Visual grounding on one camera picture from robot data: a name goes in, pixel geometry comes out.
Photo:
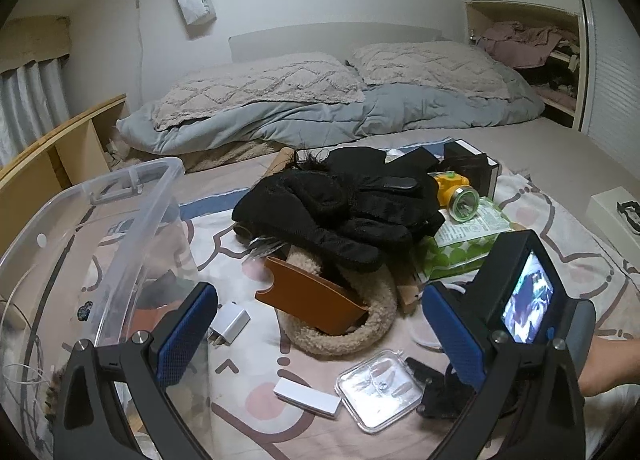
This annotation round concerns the wooden wall niche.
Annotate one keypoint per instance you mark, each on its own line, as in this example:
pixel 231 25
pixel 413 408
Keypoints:
pixel 472 19

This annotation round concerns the clear plastic wrapper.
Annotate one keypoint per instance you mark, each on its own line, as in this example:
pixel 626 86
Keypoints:
pixel 260 249

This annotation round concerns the clear case with fake nails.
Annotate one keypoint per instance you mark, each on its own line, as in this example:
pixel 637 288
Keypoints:
pixel 377 390

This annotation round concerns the grey curtain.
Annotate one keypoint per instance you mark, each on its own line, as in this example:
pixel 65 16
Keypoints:
pixel 30 109

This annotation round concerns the black glove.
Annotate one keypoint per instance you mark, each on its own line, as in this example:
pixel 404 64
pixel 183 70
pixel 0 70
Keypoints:
pixel 290 205
pixel 395 210

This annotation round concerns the black gift box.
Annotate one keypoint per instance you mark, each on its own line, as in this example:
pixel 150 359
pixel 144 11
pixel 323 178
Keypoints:
pixel 470 164

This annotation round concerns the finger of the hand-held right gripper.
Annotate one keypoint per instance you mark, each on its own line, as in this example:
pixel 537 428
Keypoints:
pixel 419 370
pixel 445 400

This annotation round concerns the beige bed sheet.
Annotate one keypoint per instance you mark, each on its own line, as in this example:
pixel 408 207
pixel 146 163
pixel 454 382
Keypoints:
pixel 550 149

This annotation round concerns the clear plastic bag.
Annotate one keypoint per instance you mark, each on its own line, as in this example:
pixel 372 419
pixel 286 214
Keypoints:
pixel 400 154

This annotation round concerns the brown leather card holder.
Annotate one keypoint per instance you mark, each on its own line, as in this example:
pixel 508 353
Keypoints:
pixel 310 297

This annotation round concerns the green wet wipes packet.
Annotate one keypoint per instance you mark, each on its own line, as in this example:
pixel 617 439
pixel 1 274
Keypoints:
pixel 465 245

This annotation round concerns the black feather tuft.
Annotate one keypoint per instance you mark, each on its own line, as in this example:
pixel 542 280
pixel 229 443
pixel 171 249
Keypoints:
pixel 312 162

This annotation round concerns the printed blanket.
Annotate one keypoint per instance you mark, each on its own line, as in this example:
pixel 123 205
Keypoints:
pixel 240 390

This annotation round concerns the cardboard tube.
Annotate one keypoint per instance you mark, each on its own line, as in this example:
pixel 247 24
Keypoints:
pixel 282 159

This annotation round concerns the yellow headlamp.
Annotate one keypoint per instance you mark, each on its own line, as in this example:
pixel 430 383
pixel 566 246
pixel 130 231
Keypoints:
pixel 452 190

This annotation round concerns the grey headboard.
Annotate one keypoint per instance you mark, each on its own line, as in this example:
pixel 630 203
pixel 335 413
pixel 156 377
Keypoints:
pixel 325 39

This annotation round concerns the beige fluffy headband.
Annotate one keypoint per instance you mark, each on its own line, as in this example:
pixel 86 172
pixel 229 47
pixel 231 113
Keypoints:
pixel 350 340

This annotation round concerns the black knit cloth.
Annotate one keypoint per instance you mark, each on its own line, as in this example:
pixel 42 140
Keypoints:
pixel 360 159

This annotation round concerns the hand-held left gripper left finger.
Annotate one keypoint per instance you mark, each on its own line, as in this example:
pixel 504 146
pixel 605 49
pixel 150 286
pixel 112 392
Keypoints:
pixel 185 335

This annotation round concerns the clear plastic storage box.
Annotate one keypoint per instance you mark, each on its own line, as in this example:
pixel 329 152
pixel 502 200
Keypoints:
pixel 150 220

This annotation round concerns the small white box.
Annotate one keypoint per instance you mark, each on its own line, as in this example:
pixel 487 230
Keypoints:
pixel 307 397

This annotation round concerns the white flat box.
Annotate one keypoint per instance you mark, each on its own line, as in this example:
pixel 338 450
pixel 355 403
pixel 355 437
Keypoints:
pixel 607 212

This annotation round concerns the white louvered door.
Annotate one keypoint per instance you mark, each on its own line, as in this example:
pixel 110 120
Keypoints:
pixel 615 79

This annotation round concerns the printed beige valance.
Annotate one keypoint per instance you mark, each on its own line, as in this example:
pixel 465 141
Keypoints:
pixel 30 44

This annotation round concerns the beige textured pillow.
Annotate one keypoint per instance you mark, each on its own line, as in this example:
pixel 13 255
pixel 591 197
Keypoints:
pixel 260 84
pixel 430 67

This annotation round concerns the wooden shelf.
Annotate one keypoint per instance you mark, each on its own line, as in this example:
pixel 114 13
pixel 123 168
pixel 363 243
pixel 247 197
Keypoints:
pixel 70 149

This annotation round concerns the patterned plush toy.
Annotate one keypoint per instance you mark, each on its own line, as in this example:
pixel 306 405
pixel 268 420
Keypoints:
pixel 84 312

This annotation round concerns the black flat pouch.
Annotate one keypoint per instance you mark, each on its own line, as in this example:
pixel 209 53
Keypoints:
pixel 415 159

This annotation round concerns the white charger plug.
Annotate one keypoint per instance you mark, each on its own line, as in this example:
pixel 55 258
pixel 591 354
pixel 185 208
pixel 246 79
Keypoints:
pixel 230 322

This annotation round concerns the pink clothes pile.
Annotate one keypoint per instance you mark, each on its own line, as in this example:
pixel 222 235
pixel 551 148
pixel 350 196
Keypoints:
pixel 520 44

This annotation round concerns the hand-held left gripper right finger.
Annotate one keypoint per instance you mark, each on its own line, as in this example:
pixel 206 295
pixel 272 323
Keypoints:
pixel 450 335

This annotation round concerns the small brown cardboard box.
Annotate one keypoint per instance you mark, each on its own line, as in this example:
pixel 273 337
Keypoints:
pixel 410 295

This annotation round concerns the person's right forearm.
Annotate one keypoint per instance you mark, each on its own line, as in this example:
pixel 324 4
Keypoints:
pixel 610 365

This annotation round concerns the grey duvet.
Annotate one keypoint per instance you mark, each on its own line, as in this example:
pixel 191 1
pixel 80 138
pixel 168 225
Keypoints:
pixel 325 122

